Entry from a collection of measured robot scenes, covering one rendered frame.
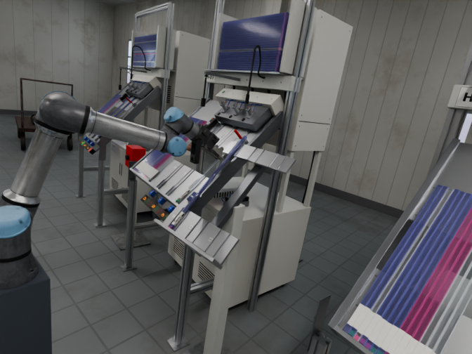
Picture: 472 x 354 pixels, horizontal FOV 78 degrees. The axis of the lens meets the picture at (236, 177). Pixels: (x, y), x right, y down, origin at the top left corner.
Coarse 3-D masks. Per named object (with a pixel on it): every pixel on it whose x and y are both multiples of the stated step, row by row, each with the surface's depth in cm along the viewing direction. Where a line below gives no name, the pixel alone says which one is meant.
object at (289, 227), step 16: (256, 192) 205; (208, 208) 172; (256, 208) 176; (288, 208) 184; (304, 208) 189; (256, 224) 163; (272, 224) 172; (288, 224) 182; (304, 224) 194; (176, 240) 205; (240, 240) 158; (256, 240) 167; (272, 240) 176; (288, 240) 187; (176, 256) 206; (240, 256) 162; (272, 256) 181; (288, 256) 193; (192, 272) 189; (208, 272) 175; (240, 272) 166; (272, 272) 187; (288, 272) 199; (240, 288) 171; (272, 288) 192
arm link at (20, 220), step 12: (0, 216) 91; (12, 216) 92; (24, 216) 94; (0, 228) 89; (12, 228) 90; (24, 228) 94; (0, 240) 90; (12, 240) 91; (24, 240) 94; (0, 252) 91; (12, 252) 92; (24, 252) 95
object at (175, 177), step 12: (168, 168) 163; (180, 168) 157; (156, 180) 160; (168, 180) 154; (180, 180) 150; (192, 180) 145; (204, 180) 140; (168, 192) 146; (180, 192) 142; (180, 204) 136
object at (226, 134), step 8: (208, 104) 196; (216, 104) 190; (200, 112) 192; (208, 112) 187; (208, 120) 180; (216, 128) 169; (224, 128) 165; (232, 128) 161; (240, 128) 158; (224, 136) 159; (232, 136) 156; (248, 136) 149; (216, 144) 157; (224, 144) 154
